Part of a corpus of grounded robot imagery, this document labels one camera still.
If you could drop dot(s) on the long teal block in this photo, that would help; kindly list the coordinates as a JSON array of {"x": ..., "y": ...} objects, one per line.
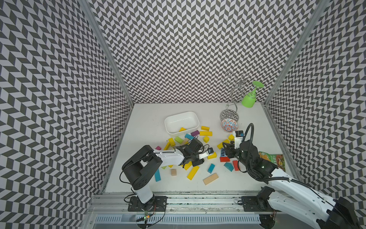
[{"x": 157, "y": 176}]

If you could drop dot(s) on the white plastic tray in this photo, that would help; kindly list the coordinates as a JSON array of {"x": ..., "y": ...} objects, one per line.
[{"x": 188, "y": 120}]

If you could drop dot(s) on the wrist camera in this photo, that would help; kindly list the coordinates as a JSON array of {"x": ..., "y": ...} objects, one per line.
[
  {"x": 207, "y": 153},
  {"x": 238, "y": 138}
]

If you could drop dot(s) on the teal wedge block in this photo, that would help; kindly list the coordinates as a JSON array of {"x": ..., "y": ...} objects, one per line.
[{"x": 229, "y": 166}]

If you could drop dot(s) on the teal block back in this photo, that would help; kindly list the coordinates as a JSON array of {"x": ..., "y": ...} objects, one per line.
[{"x": 188, "y": 136}]

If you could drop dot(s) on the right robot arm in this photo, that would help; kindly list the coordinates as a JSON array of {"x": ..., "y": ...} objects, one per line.
[{"x": 291, "y": 196}]

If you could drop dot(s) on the small teal block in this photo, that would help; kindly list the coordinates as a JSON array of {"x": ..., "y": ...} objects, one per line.
[{"x": 211, "y": 168}]

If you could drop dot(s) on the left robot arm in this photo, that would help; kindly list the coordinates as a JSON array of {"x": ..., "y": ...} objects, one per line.
[{"x": 143, "y": 165}]

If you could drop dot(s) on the long yellow block front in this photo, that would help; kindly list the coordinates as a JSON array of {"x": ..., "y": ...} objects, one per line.
[{"x": 193, "y": 172}]

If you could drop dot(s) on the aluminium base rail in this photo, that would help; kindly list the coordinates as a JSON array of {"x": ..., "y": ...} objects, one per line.
[{"x": 203, "y": 202}]

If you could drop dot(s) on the red flat block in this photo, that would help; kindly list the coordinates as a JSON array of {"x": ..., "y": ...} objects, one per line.
[{"x": 224, "y": 159}]

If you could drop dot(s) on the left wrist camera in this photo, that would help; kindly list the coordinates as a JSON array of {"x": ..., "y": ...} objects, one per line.
[{"x": 207, "y": 153}]

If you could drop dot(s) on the small natural wood cube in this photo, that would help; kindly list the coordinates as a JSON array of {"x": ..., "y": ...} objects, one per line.
[{"x": 173, "y": 172}]

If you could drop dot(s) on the long yellow diagonal block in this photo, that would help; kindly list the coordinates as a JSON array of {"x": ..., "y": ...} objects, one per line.
[{"x": 167, "y": 146}]

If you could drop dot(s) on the purple flat block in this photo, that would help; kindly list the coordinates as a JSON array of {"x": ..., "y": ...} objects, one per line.
[{"x": 195, "y": 133}]

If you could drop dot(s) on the metal wire cup rack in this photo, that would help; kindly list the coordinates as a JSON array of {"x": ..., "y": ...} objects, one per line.
[{"x": 237, "y": 84}]

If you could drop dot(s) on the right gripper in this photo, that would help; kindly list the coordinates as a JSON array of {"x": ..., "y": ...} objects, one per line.
[{"x": 229, "y": 149}]

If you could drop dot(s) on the red upright block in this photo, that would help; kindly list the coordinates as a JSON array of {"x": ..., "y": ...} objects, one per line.
[{"x": 235, "y": 164}]

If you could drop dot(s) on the green snack bag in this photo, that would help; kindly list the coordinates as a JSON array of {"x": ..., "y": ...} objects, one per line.
[{"x": 277, "y": 159}]

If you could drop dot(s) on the light green block back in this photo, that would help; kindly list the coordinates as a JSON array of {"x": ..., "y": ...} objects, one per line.
[{"x": 178, "y": 139}]

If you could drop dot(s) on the green plastic goblet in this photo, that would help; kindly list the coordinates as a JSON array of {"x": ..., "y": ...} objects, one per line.
[{"x": 250, "y": 98}]

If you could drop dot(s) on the yellow rectangular block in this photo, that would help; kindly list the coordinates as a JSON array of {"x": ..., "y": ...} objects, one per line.
[{"x": 211, "y": 156}]

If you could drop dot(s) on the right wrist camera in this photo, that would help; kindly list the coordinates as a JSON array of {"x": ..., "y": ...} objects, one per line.
[{"x": 238, "y": 138}]

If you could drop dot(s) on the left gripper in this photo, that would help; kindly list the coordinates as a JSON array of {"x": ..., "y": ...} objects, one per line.
[{"x": 199, "y": 161}]

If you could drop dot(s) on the long natural wood block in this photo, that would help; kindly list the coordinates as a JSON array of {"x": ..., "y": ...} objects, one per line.
[{"x": 210, "y": 178}]

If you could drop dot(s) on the long yellow bar block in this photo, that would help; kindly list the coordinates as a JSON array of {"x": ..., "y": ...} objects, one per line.
[{"x": 206, "y": 133}]

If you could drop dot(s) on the blue ridged block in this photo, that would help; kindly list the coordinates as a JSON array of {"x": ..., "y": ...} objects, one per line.
[{"x": 223, "y": 153}]

